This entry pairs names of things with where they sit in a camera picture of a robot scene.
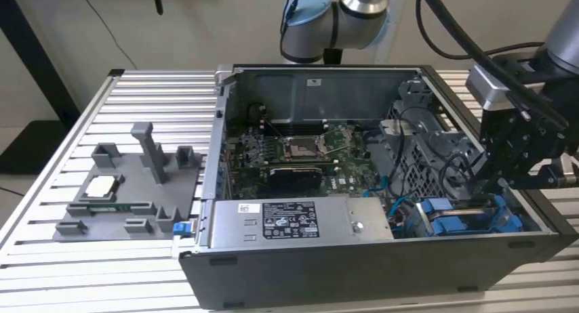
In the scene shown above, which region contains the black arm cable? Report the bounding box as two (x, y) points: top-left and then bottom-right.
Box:
(417, 0), (548, 59)
(423, 0), (568, 125)

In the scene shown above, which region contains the metal socket cover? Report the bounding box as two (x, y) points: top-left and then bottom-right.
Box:
(322, 127), (358, 148)

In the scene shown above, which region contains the green RAM stick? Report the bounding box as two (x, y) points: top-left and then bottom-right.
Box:
(89, 204), (138, 213)

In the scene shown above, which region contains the black disk power wire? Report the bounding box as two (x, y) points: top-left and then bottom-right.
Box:
(441, 154), (496, 201)

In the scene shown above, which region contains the grey parts rack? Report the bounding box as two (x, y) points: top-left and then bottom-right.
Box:
(53, 121), (206, 243)

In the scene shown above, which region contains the silver CPU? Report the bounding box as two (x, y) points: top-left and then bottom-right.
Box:
(83, 175), (125, 199)

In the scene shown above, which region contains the grey metal disk bay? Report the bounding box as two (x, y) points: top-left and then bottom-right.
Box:
(378, 78), (492, 199)

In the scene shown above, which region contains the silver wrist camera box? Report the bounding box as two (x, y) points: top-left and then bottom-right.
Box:
(466, 64), (522, 111)

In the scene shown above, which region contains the thin metal locking lever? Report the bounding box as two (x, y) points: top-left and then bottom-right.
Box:
(266, 121), (289, 138)

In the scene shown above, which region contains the wide light blue wire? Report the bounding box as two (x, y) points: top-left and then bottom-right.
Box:
(387, 196), (421, 232)

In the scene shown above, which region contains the hard disk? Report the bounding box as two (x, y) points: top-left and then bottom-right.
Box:
(418, 194), (525, 238)

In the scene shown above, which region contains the green motherboard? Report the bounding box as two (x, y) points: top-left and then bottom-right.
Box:
(223, 122), (387, 201)

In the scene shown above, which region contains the black and grey PC case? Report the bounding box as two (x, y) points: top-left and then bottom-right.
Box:
(171, 62), (574, 310)

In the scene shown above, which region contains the black graphics card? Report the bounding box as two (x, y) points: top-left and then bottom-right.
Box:
(266, 166), (326, 196)

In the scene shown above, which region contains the black stand post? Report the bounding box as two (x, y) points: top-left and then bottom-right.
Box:
(0, 0), (82, 175)

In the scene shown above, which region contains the thin blue data wire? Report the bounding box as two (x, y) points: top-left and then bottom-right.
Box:
(365, 176), (387, 196)

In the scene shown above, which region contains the grey power supply unit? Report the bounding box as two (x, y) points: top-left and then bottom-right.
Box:
(210, 195), (394, 249)

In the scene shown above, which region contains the thin black cable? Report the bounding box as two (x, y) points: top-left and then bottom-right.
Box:
(390, 105), (437, 192)

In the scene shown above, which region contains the CPU socket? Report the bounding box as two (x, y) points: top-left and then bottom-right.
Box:
(279, 135), (322, 161)

